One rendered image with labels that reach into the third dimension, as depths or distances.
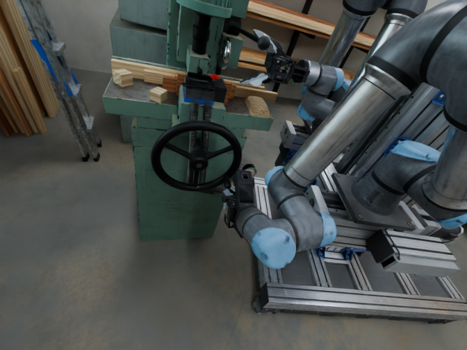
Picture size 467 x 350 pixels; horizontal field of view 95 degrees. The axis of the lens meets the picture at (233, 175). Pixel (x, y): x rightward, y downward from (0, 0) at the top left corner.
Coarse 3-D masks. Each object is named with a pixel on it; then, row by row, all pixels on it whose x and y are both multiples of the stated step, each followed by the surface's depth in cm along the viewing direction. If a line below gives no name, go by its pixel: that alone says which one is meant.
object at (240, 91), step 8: (144, 72) 78; (152, 72) 79; (160, 72) 80; (144, 80) 80; (152, 80) 81; (160, 80) 81; (240, 88) 90; (248, 88) 91; (240, 96) 92; (248, 96) 93; (256, 96) 94; (264, 96) 94; (272, 96) 95
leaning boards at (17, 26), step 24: (0, 0) 132; (0, 24) 137; (24, 24) 151; (0, 48) 132; (24, 48) 150; (0, 72) 137; (24, 72) 161; (0, 96) 148; (24, 96) 149; (48, 96) 179; (0, 120) 152; (24, 120) 160
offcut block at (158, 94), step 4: (156, 88) 72; (160, 88) 73; (152, 92) 70; (156, 92) 70; (160, 92) 71; (164, 92) 72; (152, 96) 71; (156, 96) 71; (160, 96) 70; (164, 96) 72; (152, 100) 72; (156, 100) 72; (160, 100) 71; (164, 100) 74
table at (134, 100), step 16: (112, 80) 75; (112, 96) 68; (128, 96) 70; (144, 96) 73; (176, 96) 79; (112, 112) 71; (128, 112) 72; (144, 112) 73; (160, 112) 74; (176, 112) 75; (240, 112) 82; (256, 128) 87
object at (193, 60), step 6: (192, 54) 75; (198, 54) 77; (204, 54) 79; (186, 60) 85; (192, 60) 75; (198, 60) 75; (204, 60) 76; (186, 66) 84; (192, 66) 76; (198, 66) 77; (204, 66) 77; (204, 72) 79
